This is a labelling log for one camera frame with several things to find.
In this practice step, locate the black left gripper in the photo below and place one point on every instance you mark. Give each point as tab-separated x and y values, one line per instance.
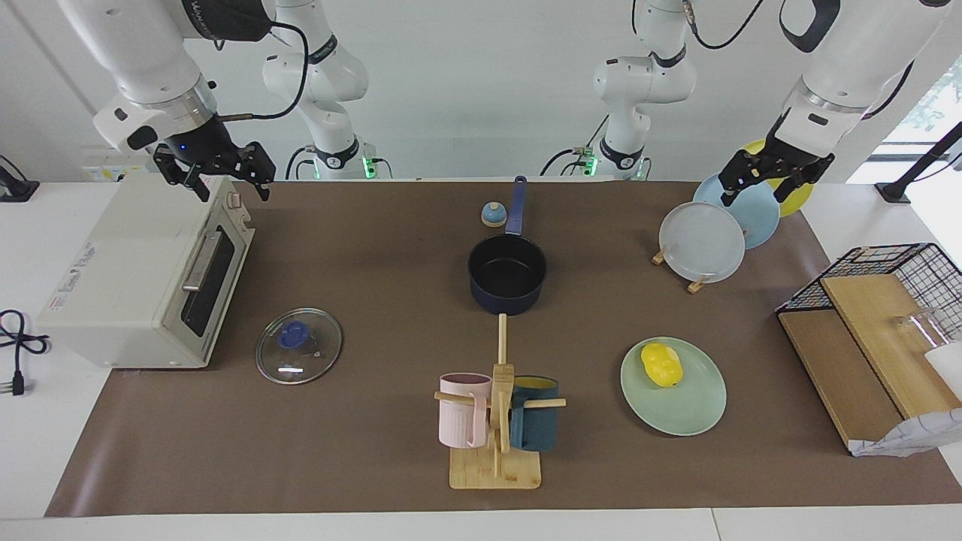
789	154

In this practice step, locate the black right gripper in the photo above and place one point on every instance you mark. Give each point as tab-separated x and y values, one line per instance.
207	143

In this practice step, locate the glass lid with blue knob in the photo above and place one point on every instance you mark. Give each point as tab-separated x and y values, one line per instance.
299	346

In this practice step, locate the yellow potato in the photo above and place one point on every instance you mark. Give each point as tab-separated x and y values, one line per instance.
661	365

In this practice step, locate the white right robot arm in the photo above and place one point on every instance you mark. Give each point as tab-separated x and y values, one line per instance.
143	45

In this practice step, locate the yellow plate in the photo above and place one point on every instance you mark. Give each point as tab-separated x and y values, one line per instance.
798	199

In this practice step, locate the light blue plate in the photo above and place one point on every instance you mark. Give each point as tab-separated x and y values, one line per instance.
759	214

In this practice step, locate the grey plate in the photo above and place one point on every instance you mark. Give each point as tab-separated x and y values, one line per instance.
702	242

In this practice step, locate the wooden plate rack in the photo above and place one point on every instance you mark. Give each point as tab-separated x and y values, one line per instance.
697	285

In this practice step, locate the light green plate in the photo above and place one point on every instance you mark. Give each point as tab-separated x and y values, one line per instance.
676	409

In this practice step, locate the cream toaster oven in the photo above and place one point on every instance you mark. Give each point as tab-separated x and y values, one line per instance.
120	278

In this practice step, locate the light wooden board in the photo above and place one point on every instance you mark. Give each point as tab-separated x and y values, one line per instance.
879	330

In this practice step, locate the dark wooden board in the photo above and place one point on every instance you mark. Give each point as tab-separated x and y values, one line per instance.
834	368

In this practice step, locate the clear glass cup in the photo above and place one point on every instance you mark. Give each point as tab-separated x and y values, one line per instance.
918	327

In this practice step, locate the white plastic cup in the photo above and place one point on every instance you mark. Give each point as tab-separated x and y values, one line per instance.
947	361

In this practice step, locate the dark blue saucepan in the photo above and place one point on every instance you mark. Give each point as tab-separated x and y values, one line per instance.
507	274

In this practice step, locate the brown table mat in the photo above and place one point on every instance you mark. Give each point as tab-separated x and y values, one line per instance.
361	421

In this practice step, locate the white patterned cloth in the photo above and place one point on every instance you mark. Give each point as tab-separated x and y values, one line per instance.
913	436

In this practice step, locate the teal mug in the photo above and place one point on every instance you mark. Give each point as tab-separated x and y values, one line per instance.
535	424

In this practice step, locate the pink ribbed mug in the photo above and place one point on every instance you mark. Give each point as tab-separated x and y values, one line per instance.
462	413

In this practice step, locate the wooden mug tree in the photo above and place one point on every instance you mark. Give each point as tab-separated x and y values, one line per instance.
496	469

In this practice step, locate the white wall socket strip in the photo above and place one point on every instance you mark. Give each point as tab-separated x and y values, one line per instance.
113	174

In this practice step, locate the black camera stand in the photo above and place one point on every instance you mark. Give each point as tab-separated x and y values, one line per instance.
894	191

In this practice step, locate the black clamp mount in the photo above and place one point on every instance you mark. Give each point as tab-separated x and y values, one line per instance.
15	189

